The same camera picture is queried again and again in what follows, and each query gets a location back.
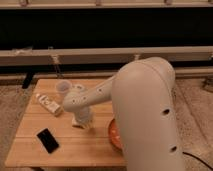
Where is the white sponge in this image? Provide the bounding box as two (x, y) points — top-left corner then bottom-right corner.
(72, 117), (92, 129)

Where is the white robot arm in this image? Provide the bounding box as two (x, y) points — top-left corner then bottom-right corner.
(63, 57), (185, 171)

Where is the black rectangular sponge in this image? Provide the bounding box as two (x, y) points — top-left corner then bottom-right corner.
(37, 128), (59, 154)

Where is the orange bowl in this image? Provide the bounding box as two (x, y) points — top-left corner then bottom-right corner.
(108, 119), (122, 150)

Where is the white plastic bottle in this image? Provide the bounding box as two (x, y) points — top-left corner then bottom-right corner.
(36, 93), (62, 117)

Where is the black cable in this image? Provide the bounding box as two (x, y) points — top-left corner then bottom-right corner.
(182, 151), (213, 171)

